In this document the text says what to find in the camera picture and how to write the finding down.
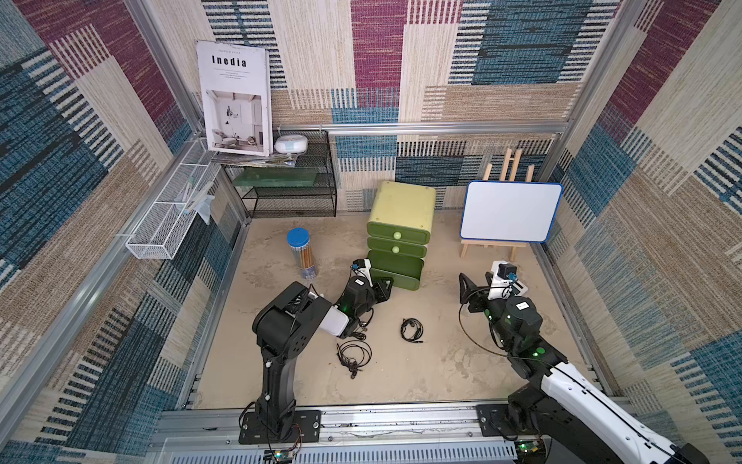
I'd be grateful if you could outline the black earphones large loop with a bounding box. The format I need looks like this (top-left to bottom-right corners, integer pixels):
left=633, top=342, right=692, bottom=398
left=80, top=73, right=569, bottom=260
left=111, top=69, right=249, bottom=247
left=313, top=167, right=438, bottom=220
left=336, top=340, right=373, bottom=379

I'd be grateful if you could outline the black earphones round coil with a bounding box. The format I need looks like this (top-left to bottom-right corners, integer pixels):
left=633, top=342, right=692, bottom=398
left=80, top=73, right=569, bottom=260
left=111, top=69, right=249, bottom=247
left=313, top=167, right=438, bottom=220
left=400, top=318, right=424, bottom=344

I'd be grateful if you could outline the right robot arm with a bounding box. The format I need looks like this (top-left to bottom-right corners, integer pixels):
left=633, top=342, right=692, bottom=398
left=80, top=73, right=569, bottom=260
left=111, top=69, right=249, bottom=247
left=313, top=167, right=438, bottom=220
left=459, top=273, right=708, bottom=463

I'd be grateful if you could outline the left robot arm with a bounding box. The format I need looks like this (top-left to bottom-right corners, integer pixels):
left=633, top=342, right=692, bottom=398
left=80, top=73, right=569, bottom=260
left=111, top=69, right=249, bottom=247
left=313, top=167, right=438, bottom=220
left=238, top=271, right=393, bottom=445

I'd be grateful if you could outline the green three-drawer cabinet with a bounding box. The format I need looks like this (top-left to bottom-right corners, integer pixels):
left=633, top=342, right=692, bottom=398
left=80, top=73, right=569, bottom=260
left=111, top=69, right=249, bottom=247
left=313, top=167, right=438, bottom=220
left=366, top=181, right=436, bottom=291

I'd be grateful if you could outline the white calculator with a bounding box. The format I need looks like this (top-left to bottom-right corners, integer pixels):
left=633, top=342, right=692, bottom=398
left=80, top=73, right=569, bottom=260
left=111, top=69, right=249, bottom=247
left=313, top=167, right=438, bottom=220
left=510, top=278, right=529, bottom=297

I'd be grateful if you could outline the blue-lid pencil canister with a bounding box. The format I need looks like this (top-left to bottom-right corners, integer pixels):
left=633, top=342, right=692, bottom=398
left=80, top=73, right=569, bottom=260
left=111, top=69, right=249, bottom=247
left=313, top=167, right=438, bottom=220
left=287, top=227, right=318, bottom=280

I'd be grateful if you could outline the small whiteboard on easel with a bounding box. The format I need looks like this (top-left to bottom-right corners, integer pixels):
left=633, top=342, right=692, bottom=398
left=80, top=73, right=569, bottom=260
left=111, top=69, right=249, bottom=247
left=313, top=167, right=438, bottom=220
left=459, top=149, right=563, bottom=260

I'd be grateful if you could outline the green sheet on shelf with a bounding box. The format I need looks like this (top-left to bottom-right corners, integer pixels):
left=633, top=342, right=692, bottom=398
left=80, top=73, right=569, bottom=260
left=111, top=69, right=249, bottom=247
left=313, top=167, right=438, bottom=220
left=233, top=167, right=318, bottom=188

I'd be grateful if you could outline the white oval case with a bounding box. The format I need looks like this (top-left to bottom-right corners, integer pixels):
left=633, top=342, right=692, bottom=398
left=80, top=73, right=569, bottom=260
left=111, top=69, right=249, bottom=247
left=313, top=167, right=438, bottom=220
left=274, top=135, right=309, bottom=155

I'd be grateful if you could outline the Inedia magazine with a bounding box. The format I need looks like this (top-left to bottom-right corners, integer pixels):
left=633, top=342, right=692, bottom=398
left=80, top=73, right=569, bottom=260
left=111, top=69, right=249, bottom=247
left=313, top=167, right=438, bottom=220
left=196, top=41, right=274, bottom=157

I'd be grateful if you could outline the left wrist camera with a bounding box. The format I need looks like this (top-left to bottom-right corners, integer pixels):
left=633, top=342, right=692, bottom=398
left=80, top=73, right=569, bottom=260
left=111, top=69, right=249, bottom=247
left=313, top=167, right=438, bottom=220
left=351, top=259, right=373, bottom=285

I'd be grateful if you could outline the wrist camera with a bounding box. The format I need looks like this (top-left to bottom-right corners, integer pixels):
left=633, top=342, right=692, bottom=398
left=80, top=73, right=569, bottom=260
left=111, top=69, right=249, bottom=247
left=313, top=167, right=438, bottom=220
left=485, top=261, right=519, bottom=301
left=351, top=259, right=373, bottom=285

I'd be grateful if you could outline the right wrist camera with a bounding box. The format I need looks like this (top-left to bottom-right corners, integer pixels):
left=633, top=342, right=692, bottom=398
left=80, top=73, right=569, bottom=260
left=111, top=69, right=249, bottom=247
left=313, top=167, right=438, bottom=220
left=485, top=261, right=519, bottom=301

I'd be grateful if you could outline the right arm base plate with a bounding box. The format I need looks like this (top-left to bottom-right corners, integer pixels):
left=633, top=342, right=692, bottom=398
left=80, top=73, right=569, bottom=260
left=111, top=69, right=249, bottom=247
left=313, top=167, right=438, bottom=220
left=477, top=403, right=560, bottom=441

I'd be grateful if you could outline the black wire shelf rack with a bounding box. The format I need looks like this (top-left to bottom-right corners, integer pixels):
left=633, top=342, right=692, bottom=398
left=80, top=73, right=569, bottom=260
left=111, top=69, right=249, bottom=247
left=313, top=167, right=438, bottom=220
left=216, top=130, right=337, bottom=218

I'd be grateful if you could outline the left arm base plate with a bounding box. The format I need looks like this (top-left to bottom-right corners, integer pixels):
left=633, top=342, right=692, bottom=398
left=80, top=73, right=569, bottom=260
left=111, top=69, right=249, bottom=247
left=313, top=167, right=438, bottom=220
left=238, top=410, right=322, bottom=445

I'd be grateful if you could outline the white wire basket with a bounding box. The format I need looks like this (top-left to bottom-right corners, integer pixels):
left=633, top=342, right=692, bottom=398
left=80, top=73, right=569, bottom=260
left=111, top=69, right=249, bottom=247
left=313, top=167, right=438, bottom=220
left=126, top=164, right=218, bottom=260

